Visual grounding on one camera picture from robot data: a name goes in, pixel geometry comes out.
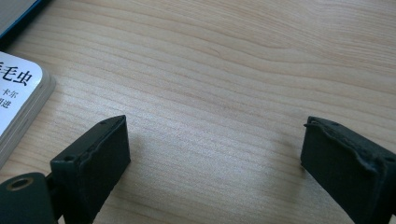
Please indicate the white picture book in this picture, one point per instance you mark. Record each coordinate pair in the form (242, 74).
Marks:
(15, 93)

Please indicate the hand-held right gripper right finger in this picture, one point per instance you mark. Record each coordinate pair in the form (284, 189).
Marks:
(348, 171)

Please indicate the blue book with white pages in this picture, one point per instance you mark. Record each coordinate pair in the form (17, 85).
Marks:
(14, 11)

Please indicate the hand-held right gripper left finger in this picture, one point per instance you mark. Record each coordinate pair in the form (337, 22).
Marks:
(96, 165)

